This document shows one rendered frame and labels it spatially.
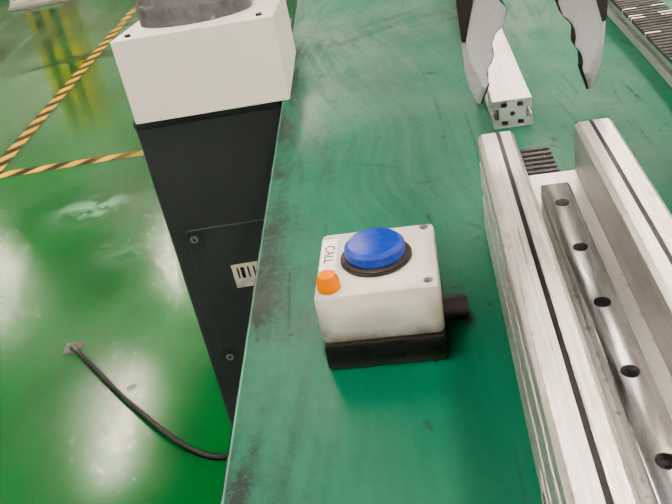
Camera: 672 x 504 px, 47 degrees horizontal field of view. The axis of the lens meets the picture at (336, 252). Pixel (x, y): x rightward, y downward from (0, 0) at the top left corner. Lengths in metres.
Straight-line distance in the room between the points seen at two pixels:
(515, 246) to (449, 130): 0.39
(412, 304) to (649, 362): 0.14
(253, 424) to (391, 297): 0.12
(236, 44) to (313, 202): 0.31
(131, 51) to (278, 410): 0.61
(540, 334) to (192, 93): 0.70
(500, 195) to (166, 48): 0.58
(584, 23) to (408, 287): 0.26
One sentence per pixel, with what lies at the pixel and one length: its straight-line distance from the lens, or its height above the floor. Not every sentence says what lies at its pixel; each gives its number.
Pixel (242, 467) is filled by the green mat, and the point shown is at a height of 0.78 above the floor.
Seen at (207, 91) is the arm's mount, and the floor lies 0.81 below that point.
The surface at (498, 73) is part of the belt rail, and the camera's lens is 0.90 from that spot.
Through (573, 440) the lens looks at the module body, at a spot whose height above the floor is 0.86.
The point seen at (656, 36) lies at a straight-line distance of 0.96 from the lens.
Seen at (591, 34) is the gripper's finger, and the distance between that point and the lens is 0.65.
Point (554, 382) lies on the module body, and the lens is 0.37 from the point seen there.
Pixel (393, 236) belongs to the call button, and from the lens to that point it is 0.51.
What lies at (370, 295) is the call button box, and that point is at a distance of 0.49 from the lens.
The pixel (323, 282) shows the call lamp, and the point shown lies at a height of 0.85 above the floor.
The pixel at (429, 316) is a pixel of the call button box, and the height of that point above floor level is 0.82.
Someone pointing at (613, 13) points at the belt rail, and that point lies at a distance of 1.13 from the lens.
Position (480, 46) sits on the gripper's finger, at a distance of 0.63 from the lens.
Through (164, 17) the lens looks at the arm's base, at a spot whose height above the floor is 0.90.
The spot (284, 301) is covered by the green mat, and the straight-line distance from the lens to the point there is 0.60.
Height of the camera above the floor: 1.11
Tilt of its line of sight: 31 degrees down
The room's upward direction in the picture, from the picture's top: 11 degrees counter-clockwise
